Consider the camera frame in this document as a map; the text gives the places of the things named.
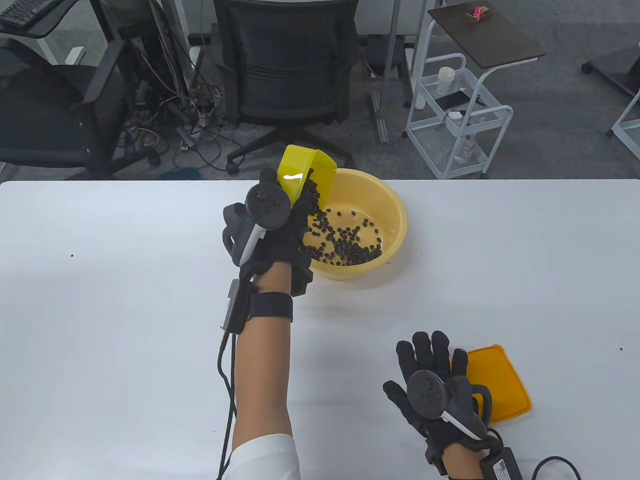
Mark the person's right hand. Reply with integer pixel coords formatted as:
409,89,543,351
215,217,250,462
382,330,494,452

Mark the person's left hand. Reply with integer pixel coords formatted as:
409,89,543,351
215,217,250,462
239,167,318,282

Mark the grey white handheld controller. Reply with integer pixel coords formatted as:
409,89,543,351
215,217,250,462
406,370,493,442
222,182,292,268

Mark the pile of coffee beans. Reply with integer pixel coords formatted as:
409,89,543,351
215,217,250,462
299,167,385,267

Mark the yellow plastic box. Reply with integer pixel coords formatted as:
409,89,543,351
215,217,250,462
277,144,338,211

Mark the orange plastic lid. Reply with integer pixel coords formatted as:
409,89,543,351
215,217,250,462
450,344,532,424

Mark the yellow plastic basin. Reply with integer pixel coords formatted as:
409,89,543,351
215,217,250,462
299,168,408,281

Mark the person's left forearm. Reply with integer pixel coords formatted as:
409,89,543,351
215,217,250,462
230,261,295,453

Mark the person's right forearm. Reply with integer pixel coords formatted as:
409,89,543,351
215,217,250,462
442,442,483,480

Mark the black labelled wrist box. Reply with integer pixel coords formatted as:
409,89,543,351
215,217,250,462
220,280,247,333
480,447,526,480

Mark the black mesh-back office chair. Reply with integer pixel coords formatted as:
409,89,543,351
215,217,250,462
189,0,361,176

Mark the white rolling cart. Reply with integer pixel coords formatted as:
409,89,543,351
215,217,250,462
404,52,514,180

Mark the white shirt sleeve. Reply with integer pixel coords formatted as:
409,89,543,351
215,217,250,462
222,432,301,480

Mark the clear plastic bottle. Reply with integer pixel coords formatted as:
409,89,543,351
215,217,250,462
452,134,477,166

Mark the black box under desk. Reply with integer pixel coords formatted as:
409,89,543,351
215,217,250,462
364,34,416,79

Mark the white paper cup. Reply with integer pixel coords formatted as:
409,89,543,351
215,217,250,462
436,66,457,97

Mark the black computer tower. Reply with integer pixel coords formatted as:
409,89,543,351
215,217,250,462
92,0,168,108

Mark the black padded office chair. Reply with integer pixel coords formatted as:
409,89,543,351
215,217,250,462
0,39,162,181

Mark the dark brown side table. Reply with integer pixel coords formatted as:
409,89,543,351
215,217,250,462
411,0,547,111

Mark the grey desk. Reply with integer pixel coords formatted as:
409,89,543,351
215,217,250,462
0,0,83,66

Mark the black flat base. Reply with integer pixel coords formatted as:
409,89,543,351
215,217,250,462
581,42,640,97

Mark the black keyboard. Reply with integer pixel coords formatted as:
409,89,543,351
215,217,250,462
0,0,47,28

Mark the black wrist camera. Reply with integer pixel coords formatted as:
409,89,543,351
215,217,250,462
425,442,449,476
291,265,314,297

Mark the black wrist strap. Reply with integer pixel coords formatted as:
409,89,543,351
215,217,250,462
248,292,294,322

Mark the tangle of floor cables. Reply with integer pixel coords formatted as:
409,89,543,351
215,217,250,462
120,47,238,173

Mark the black cable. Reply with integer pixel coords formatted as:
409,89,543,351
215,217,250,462
531,456,582,480
216,330,238,480

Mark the grey metal post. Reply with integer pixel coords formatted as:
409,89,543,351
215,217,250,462
370,0,407,144

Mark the white metal frame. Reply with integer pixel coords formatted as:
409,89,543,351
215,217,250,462
606,92,640,162

